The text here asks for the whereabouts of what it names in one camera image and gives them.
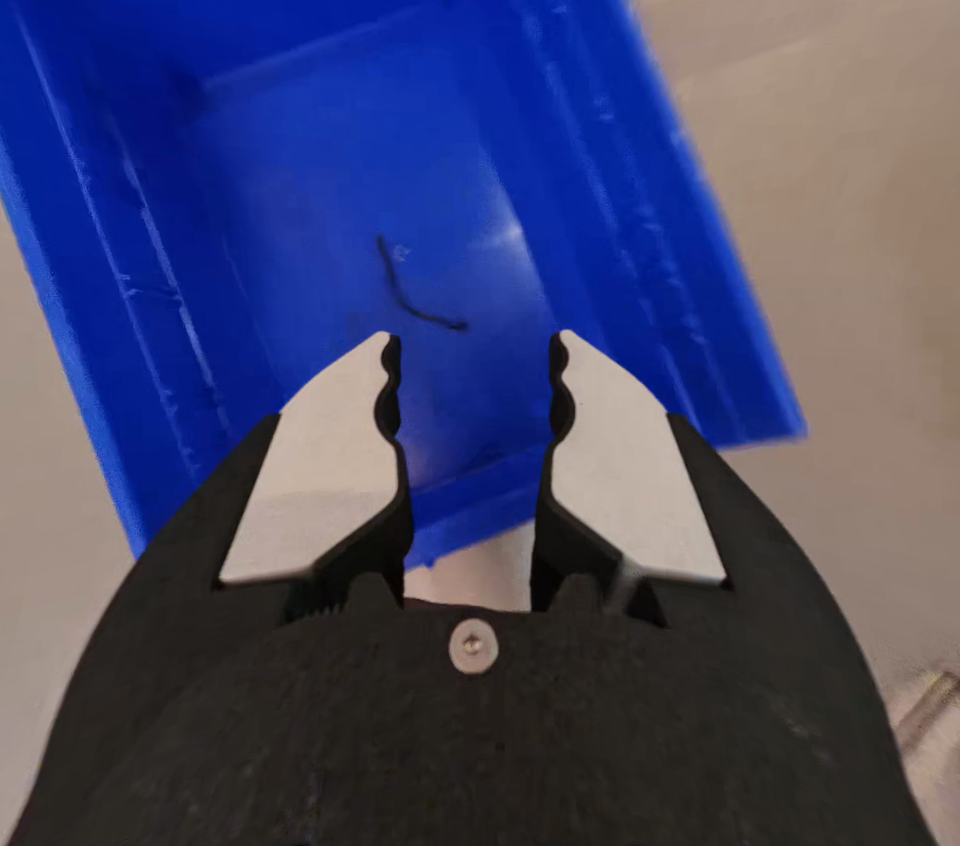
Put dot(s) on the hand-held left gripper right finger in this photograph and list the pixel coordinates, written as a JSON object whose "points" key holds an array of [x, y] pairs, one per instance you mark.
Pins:
{"points": [[630, 486]]}

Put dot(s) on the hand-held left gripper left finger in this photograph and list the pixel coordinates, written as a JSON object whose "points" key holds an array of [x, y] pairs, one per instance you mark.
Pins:
{"points": [[315, 478]]}

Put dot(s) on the thin black twist tie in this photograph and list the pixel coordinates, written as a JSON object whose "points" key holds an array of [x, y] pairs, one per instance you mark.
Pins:
{"points": [[405, 306]]}

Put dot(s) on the blue plastic bin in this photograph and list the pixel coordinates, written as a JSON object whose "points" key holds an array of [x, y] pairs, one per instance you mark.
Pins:
{"points": [[300, 148]]}

